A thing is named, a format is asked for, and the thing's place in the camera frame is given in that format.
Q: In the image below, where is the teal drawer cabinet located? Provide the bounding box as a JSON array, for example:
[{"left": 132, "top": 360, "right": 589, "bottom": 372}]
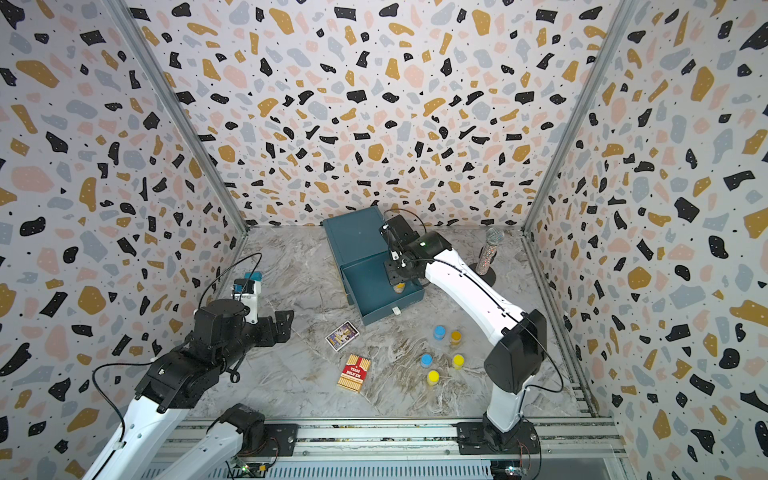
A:
[{"left": 322, "top": 206, "right": 387, "bottom": 305}]

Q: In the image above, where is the circuit board with wires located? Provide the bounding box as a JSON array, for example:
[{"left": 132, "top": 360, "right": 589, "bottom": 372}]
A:
[{"left": 225, "top": 457, "right": 270, "bottom": 480}]

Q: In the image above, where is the yellow paint can left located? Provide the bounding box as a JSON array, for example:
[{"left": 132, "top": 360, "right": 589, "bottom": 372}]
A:
[{"left": 427, "top": 370, "right": 440, "bottom": 386}]

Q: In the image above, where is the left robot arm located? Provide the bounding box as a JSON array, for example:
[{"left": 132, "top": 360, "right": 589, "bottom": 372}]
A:
[{"left": 85, "top": 298, "right": 298, "bottom": 479}]

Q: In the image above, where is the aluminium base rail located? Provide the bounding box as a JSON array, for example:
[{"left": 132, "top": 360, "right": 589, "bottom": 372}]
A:
[{"left": 138, "top": 418, "right": 635, "bottom": 479}]

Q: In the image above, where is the yellow paint can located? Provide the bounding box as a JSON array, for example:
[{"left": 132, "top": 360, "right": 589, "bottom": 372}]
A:
[
  {"left": 427, "top": 370, "right": 440, "bottom": 386},
  {"left": 452, "top": 354, "right": 465, "bottom": 370}
]

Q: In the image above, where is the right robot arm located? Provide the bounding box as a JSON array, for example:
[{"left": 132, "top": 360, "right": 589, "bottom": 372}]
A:
[{"left": 379, "top": 215, "right": 547, "bottom": 452}]

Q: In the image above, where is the purple card pack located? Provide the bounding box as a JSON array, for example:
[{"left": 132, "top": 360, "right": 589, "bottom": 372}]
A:
[{"left": 325, "top": 321, "right": 360, "bottom": 352}]

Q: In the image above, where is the red Texas Hold'em card box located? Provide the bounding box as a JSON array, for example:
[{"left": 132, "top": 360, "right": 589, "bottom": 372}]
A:
[{"left": 337, "top": 354, "right": 372, "bottom": 393}]

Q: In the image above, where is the sprinkle-filled tube on black base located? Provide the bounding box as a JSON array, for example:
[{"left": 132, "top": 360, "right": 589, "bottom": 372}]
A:
[{"left": 471, "top": 228, "right": 504, "bottom": 286}]

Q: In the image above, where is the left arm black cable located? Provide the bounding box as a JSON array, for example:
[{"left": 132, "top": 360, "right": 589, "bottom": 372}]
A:
[{"left": 89, "top": 359, "right": 157, "bottom": 480}]

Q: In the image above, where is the teal block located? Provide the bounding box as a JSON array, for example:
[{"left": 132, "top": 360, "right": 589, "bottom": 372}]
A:
[{"left": 244, "top": 271, "right": 262, "bottom": 282}]

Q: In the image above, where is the teal top drawer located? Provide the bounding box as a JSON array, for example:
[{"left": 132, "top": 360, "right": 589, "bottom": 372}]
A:
[{"left": 342, "top": 258, "right": 424, "bottom": 326}]

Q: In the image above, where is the yellow paint can right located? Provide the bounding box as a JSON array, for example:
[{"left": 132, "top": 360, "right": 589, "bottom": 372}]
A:
[{"left": 452, "top": 354, "right": 465, "bottom": 370}]

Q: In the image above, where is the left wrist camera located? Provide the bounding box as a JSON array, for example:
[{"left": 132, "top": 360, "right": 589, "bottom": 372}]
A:
[{"left": 232, "top": 278, "right": 261, "bottom": 324}]

